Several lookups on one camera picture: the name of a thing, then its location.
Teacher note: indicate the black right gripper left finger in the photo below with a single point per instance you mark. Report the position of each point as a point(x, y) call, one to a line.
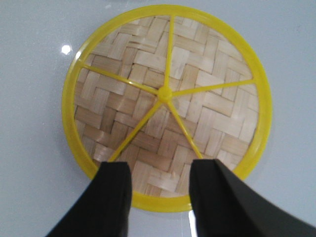
point(103, 209)

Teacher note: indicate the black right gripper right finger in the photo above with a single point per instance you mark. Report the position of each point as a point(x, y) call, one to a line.
point(224, 206)

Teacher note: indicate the woven bamboo steamer lid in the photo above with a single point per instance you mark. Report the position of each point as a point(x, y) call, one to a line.
point(158, 87)

